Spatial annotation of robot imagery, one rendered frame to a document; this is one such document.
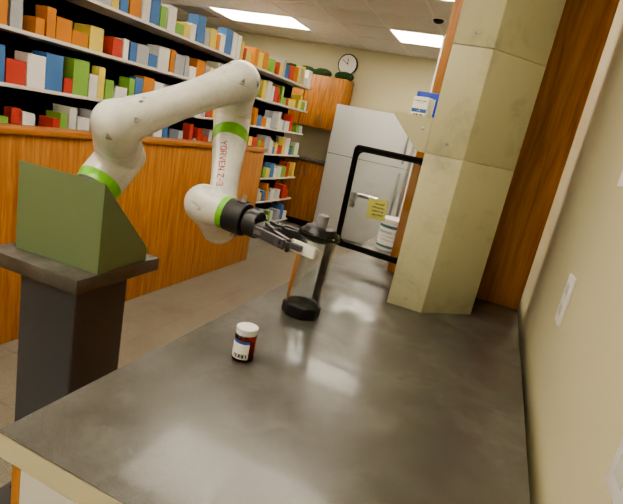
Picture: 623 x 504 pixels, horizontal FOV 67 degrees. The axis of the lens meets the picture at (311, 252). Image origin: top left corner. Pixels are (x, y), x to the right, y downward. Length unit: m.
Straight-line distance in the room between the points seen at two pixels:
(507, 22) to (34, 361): 1.61
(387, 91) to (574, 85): 5.57
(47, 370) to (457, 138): 1.34
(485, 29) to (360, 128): 5.20
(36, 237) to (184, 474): 0.93
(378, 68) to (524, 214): 5.74
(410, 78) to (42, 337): 6.33
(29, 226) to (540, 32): 1.49
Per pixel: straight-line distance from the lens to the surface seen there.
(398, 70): 7.28
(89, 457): 0.75
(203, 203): 1.30
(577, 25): 1.86
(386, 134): 6.50
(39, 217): 1.46
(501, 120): 1.50
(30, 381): 1.66
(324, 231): 1.16
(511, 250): 1.82
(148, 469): 0.73
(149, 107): 1.40
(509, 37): 1.50
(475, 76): 1.45
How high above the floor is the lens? 1.41
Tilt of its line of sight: 14 degrees down
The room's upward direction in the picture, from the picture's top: 12 degrees clockwise
